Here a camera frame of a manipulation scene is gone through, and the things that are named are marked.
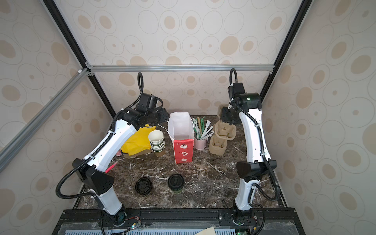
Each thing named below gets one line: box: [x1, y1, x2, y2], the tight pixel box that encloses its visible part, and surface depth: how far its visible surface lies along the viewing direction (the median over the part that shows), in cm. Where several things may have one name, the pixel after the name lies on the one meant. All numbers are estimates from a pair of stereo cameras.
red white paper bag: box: [166, 111, 195, 165], surface depth 87 cm
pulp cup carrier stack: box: [208, 134, 228, 156], surface depth 94 cm
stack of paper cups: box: [148, 129, 166, 158], surface depth 87 cm
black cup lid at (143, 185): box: [135, 177, 153, 195], surface depth 83 cm
